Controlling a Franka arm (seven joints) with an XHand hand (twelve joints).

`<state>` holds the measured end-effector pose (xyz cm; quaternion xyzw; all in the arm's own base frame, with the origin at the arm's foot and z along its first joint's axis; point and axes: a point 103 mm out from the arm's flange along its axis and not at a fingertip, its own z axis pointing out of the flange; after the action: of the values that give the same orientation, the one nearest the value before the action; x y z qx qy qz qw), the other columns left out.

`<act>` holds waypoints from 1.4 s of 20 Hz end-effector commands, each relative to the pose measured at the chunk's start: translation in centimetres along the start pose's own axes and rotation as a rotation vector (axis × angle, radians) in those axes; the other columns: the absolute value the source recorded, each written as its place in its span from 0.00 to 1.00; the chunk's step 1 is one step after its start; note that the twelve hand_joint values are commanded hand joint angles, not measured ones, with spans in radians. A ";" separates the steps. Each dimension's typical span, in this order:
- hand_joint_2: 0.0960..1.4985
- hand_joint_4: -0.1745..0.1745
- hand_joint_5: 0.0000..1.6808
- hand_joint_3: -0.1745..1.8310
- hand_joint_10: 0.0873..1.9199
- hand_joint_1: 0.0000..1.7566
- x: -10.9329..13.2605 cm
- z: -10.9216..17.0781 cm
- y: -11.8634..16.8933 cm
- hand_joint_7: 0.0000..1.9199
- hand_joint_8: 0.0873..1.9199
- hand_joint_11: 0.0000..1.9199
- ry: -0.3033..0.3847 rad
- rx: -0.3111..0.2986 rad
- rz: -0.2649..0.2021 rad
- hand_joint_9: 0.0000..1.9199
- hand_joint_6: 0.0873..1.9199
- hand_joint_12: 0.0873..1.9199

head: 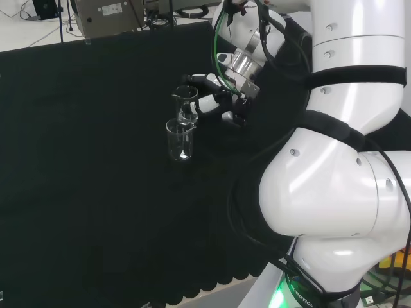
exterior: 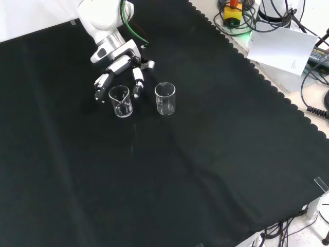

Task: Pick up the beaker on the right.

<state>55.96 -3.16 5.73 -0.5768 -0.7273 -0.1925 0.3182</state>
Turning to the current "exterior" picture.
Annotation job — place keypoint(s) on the black bench cloth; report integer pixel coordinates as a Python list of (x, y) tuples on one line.
[(180, 167)]

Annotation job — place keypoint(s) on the pale white board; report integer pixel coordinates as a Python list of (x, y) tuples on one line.
[(280, 49)]

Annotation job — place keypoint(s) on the clear glass beaker with spout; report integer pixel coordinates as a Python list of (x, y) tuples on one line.
[(123, 109)]

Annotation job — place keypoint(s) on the black tripod leg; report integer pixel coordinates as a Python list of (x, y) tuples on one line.
[(322, 38)]

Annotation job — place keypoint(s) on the black power adapter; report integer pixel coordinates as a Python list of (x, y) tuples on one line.
[(320, 55)]

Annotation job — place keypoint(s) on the yellow stop button box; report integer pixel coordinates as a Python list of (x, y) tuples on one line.
[(232, 15)]

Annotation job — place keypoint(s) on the white bench leg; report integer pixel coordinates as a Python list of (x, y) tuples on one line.
[(322, 213)]

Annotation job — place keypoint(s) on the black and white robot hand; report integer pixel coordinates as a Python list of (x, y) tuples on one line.
[(120, 65)]

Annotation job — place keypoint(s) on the clear tape strip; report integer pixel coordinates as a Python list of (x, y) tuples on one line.
[(73, 22), (321, 184)]

